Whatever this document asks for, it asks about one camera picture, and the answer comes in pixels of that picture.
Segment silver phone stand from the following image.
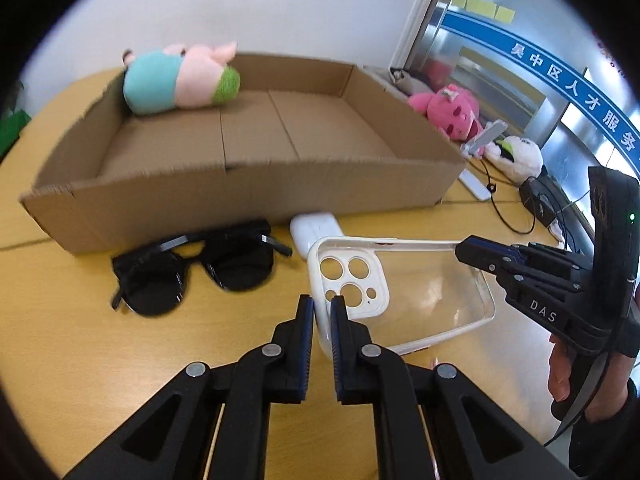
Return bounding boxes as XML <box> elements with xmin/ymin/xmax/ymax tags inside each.
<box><xmin>461</xmin><ymin>120</ymin><xmax>509</xmax><ymax>159</ymax></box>

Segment magenta plush toy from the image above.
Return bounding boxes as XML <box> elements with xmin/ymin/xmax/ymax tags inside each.
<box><xmin>407</xmin><ymin>84</ymin><xmax>485</xmax><ymax>143</ymax></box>

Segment clear white phone case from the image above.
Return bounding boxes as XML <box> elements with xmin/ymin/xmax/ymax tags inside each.
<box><xmin>306</xmin><ymin>235</ymin><xmax>496</xmax><ymax>359</ymax></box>

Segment white remote control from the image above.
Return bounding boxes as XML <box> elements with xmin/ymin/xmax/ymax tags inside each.
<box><xmin>458</xmin><ymin>169</ymin><xmax>494</xmax><ymax>202</ymax></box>

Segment white earbuds case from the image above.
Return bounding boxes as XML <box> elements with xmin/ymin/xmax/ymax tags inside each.
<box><xmin>290</xmin><ymin>212</ymin><xmax>346</xmax><ymax>261</ymax></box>

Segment white plush toy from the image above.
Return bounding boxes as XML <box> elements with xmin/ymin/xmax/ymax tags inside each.
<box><xmin>484</xmin><ymin>135</ymin><xmax>544</xmax><ymax>182</ymax></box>

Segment black sunglasses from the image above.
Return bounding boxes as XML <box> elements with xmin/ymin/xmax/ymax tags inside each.
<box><xmin>110</xmin><ymin>219</ymin><xmax>293</xmax><ymax>318</ymax></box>

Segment grey pouch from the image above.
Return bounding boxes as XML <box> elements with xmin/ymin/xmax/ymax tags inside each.
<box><xmin>389</xmin><ymin>67</ymin><xmax>427</xmax><ymax>96</ymax></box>

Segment pink pig plush toy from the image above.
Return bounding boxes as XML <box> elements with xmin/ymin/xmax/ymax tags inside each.
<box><xmin>121</xmin><ymin>40</ymin><xmax>242</xmax><ymax>117</ymax></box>

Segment green object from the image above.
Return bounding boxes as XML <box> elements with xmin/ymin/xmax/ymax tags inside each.
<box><xmin>0</xmin><ymin>109</ymin><xmax>32</xmax><ymax>157</ymax></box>

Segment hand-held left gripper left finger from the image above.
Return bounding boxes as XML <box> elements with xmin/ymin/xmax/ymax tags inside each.
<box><xmin>65</xmin><ymin>294</ymin><xmax>317</xmax><ymax>480</ymax></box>

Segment row of yellow sticky notes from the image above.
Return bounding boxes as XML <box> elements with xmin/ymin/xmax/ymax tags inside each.
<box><xmin>454</xmin><ymin>0</ymin><xmax>516</xmax><ymax>23</ymax></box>

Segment person's right forearm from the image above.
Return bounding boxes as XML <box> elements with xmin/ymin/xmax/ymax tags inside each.
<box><xmin>569</xmin><ymin>280</ymin><xmax>640</xmax><ymax>479</ymax></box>

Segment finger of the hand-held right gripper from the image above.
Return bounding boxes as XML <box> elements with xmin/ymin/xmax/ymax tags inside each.
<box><xmin>470</xmin><ymin>235</ymin><xmax>597</xmax><ymax>286</ymax></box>
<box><xmin>454</xmin><ymin>240</ymin><xmax>556</xmax><ymax>295</ymax></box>

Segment blue window banner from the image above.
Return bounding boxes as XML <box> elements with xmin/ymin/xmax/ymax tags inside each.
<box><xmin>442</xmin><ymin>9</ymin><xmax>640</xmax><ymax>167</ymax></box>

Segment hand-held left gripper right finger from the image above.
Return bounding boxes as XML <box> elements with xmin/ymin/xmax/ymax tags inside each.
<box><xmin>329</xmin><ymin>295</ymin><xmax>581</xmax><ymax>480</ymax></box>

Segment person's right hand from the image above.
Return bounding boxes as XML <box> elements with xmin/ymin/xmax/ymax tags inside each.
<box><xmin>547</xmin><ymin>334</ymin><xmax>584</xmax><ymax>404</ymax></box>

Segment brown cardboard box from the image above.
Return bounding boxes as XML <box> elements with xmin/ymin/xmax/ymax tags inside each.
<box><xmin>19</xmin><ymin>53</ymin><xmax>467</xmax><ymax>255</ymax></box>

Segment black electronic device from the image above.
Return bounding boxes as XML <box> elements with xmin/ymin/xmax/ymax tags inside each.
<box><xmin>519</xmin><ymin>175</ymin><xmax>567</xmax><ymax>227</ymax></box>

